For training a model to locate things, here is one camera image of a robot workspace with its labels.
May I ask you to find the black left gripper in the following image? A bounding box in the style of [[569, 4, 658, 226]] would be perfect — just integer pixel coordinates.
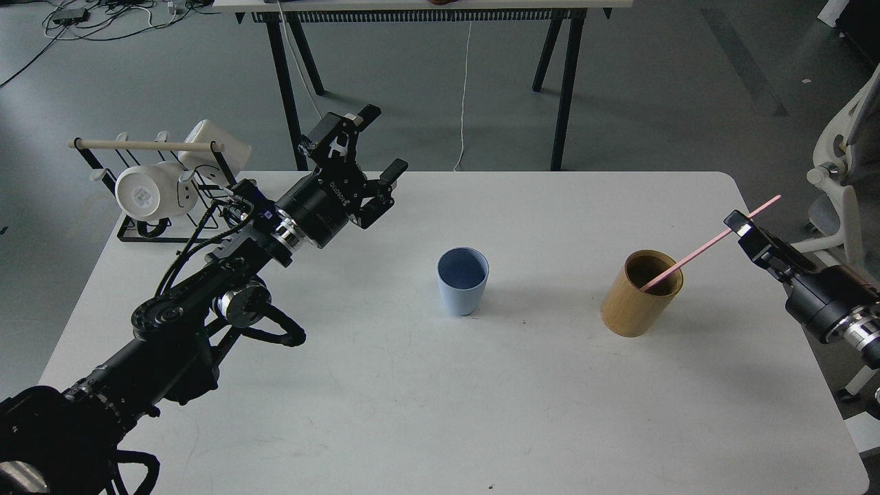
[[274, 104, 409, 250]]

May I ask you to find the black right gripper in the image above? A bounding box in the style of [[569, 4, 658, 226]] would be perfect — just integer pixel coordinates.
[[724, 210, 878, 344]]

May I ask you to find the pink chopstick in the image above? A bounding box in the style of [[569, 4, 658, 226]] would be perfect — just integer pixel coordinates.
[[640, 194, 782, 294]]

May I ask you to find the light blue plastic cup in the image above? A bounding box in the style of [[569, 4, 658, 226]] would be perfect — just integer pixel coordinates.
[[437, 247, 490, 316]]

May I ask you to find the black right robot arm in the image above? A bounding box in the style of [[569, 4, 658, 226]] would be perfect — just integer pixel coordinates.
[[724, 210, 879, 370]]

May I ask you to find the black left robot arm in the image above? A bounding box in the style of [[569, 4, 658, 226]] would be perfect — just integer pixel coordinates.
[[1, 104, 408, 494]]

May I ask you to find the white square mug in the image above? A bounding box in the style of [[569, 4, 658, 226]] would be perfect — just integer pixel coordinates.
[[180, 120, 252, 181]]

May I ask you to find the bamboo cylinder holder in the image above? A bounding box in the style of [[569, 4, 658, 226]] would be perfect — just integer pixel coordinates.
[[600, 250, 684, 338]]

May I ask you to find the white mug on rack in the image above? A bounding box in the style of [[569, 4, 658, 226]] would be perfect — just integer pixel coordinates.
[[114, 161, 198, 222]]

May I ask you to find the white hanging cable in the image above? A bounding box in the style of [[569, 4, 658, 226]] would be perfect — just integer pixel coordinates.
[[453, 21, 474, 172]]

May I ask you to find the black wire cup rack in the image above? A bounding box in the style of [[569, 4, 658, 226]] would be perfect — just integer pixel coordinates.
[[68, 132, 236, 243]]

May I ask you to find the floor cables and power strip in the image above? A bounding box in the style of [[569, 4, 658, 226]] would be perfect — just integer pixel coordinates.
[[0, 0, 221, 87]]

